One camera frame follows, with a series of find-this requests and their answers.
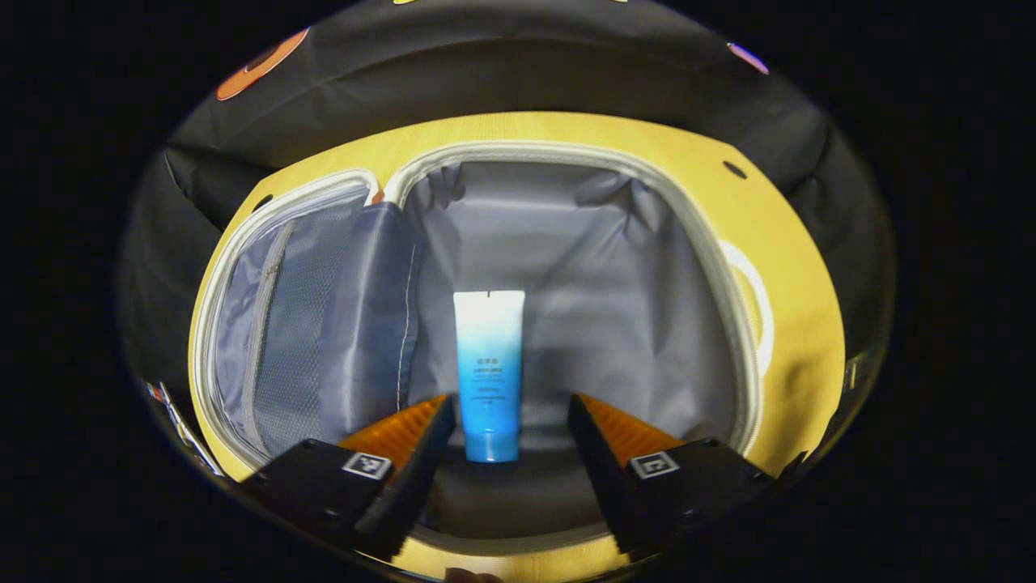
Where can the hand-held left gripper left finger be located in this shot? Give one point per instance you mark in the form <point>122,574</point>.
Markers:
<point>421,478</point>

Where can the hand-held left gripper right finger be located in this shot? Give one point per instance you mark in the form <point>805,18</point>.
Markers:
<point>603,478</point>

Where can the white blue skin care tube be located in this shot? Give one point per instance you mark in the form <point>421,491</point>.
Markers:
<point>489,380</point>

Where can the white suitcase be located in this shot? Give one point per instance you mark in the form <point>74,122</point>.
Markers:
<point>615,308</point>

